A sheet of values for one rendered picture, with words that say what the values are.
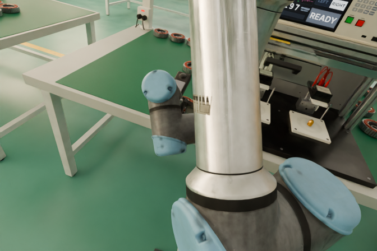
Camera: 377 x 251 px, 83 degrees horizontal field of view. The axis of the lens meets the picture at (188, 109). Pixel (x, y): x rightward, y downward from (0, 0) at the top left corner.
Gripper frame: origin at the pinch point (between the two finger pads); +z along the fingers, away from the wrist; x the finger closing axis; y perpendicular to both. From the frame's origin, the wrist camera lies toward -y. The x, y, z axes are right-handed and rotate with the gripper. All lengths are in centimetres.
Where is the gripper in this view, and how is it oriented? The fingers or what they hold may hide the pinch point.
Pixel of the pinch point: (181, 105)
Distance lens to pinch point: 81.1
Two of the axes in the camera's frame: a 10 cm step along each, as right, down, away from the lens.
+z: 1.0, 1.7, 9.8
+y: -3.2, 9.4, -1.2
